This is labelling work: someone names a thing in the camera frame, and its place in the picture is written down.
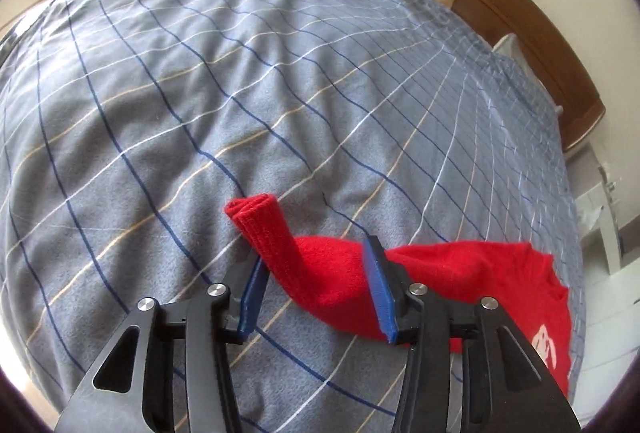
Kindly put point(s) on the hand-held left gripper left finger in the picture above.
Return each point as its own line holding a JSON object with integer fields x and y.
{"x": 252, "y": 298}

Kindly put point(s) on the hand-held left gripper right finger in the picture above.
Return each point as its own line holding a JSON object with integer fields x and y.
{"x": 380, "y": 293}

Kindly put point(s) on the red knit sweater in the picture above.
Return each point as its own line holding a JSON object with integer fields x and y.
{"x": 330, "y": 273}

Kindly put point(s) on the grey plaid bed blanket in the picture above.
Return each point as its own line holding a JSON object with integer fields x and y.
{"x": 200, "y": 113}

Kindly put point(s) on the white plastic bag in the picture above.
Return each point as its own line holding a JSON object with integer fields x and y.
{"x": 592, "y": 210}

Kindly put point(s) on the white desk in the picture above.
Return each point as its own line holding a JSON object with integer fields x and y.
{"x": 612, "y": 238}

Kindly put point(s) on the grey pillow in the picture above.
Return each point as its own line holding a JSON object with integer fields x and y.
{"x": 515, "y": 53}

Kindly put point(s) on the wooden headboard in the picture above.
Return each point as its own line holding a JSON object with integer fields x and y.
{"x": 525, "y": 23}

